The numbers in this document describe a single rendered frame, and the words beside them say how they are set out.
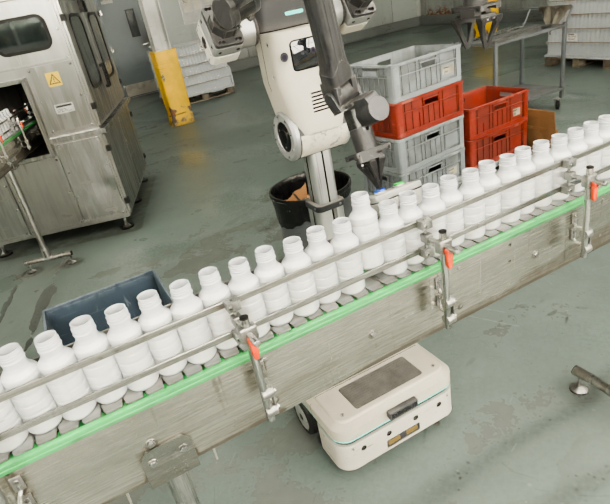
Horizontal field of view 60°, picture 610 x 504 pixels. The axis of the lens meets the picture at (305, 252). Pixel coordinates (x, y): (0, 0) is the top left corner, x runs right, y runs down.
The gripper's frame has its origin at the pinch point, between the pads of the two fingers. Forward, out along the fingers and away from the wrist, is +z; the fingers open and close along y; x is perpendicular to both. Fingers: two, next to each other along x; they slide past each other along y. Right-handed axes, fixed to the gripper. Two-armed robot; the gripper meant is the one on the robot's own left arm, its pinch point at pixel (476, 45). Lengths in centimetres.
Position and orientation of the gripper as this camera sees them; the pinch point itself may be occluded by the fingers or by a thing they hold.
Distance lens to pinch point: 143.8
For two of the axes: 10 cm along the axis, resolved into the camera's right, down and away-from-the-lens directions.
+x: -8.7, 3.6, -3.5
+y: -4.7, -3.2, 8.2
